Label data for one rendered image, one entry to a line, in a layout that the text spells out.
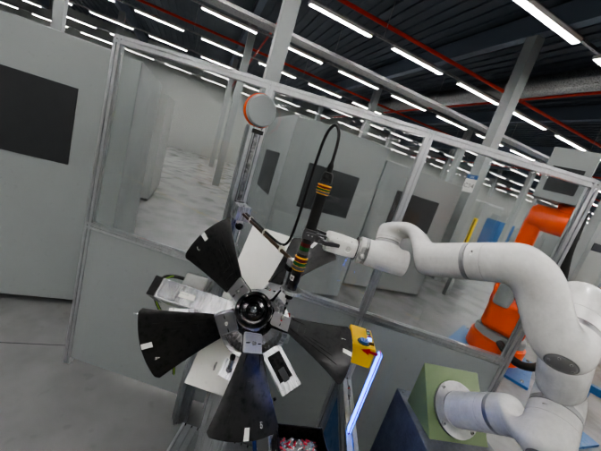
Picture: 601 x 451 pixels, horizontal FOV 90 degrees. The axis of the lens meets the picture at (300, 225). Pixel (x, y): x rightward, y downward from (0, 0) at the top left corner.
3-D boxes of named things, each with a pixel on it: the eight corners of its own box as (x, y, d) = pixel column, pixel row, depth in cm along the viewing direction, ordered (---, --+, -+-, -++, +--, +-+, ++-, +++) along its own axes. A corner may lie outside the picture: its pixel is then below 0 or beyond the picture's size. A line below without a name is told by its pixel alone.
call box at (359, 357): (342, 342, 141) (350, 323, 139) (363, 349, 140) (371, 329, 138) (344, 363, 125) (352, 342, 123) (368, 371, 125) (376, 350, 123)
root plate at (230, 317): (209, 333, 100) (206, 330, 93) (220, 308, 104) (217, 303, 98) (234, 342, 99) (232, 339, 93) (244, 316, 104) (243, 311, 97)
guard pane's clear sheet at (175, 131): (94, 222, 180) (122, 45, 159) (502, 356, 171) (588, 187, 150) (93, 222, 179) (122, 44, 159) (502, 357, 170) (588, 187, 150)
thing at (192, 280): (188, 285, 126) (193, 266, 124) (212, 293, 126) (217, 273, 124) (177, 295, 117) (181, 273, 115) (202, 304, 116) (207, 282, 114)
